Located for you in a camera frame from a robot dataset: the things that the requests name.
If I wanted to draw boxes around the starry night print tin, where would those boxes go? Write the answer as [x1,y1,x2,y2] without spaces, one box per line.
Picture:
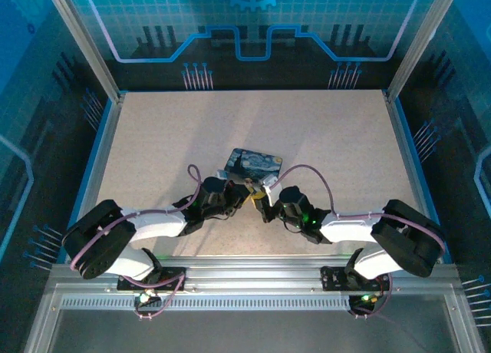
[223,147,285,182]

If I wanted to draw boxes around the aluminium mounting rail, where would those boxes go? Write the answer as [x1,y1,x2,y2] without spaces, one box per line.
[49,255,461,295]

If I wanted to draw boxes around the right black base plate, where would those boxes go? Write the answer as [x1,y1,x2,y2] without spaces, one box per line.
[320,266,389,293]

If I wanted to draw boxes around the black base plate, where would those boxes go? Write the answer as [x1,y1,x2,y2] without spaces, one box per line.
[320,266,389,293]
[117,266,188,292]

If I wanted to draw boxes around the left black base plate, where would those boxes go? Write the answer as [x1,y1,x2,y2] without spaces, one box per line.
[117,266,188,292]

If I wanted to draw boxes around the slotted grey cable duct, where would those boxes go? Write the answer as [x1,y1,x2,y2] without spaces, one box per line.
[61,297,365,312]

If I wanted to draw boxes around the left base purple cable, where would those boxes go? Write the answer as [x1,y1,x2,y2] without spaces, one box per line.
[121,272,186,320]

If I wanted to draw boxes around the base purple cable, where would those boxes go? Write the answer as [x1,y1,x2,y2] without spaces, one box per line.
[349,274,394,320]
[121,272,186,320]

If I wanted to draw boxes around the aluminium table side rail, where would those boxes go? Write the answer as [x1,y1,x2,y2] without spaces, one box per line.
[67,91,127,231]
[382,88,437,219]

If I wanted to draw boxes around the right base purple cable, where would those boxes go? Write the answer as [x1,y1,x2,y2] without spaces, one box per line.
[349,274,394,320]

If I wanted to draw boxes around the aluminium frame post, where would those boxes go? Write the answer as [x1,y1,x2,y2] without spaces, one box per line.
[385,0,463,103]
[42,0,124,103]

